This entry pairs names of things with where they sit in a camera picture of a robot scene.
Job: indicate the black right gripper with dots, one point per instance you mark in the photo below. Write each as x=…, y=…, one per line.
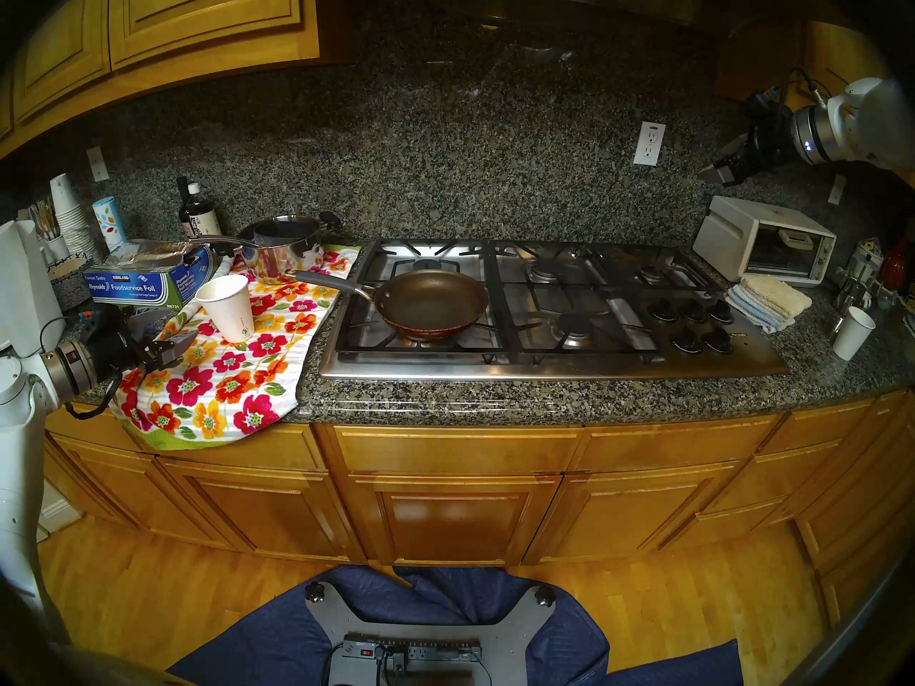
x=768, y=138

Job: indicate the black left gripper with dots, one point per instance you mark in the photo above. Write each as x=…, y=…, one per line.
x=118, y=349

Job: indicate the white paper cup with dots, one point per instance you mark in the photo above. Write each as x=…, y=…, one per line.
x=853, y=334
x=229, y=313

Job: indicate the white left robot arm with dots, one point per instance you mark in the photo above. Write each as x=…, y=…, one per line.
x=14, y=477

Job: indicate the black stove knob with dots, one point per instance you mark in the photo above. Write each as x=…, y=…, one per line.
x=717, y=342
x=661, y=310
x=692, y=311
x=720, y=312
x=686, y=341

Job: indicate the white utensil holder cup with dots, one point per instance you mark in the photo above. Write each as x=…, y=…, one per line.
x=56, y=249

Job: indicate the floral kitchen towel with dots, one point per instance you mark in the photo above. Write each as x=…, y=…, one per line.
x=214, y=399

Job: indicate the blue foil sheet box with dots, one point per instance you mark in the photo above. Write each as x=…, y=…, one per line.
x=143, y=288

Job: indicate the white toaster oven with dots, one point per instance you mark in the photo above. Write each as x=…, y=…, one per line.
x=729, y=238

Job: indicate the speckled grey bowl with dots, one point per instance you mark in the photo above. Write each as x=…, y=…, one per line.
x=70, y=284

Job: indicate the black cast iron grate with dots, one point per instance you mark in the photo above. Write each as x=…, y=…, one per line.
x=500, y=299
x=704, y=281
x=515, y=327

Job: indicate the soy sauce bottle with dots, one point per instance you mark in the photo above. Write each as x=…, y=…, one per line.
x=205, y=220

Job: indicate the patterned salt canister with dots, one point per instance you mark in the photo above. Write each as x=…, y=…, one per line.
x=111, y=224

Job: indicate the wooden upper cabinet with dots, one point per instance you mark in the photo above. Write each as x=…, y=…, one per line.
x=836, y=56
x=179, y=13

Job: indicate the stainless steel saucepan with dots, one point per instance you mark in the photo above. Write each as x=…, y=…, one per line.
x=286, y=259

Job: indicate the folded blue cloth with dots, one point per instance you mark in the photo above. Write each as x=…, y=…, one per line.
x=754, y=313

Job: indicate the white decorated jar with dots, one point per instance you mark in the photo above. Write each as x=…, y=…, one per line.
x=865, y=259

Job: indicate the stack of paper cups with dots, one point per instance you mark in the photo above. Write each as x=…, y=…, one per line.
x=71, y=216

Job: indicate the chrome metal tool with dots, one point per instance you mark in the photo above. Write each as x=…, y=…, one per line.
x=847, y=299

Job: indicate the stainless steel gas cooktop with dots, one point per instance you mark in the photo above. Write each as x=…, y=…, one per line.
x=750, y=363

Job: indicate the brown frying pan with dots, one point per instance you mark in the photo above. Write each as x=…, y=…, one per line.
x=429, y=302

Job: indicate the black base knob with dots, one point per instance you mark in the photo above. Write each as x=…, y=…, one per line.
x=314, y=590
x=545, y=595

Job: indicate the blue moving blanket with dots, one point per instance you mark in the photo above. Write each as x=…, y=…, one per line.
x=250, y=642

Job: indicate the wooden lower cabinets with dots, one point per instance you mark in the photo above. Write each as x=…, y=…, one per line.
x=457, y=499

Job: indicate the white wall outlet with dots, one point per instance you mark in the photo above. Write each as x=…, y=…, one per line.
x=649, y=143

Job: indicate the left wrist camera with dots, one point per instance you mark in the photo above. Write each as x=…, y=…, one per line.
x=93, y=319

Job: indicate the white wall switch plate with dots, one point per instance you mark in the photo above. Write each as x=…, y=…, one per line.
x=837, y=189
x=98, y=164

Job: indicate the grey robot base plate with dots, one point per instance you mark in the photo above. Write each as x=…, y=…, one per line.
x=500, y=634

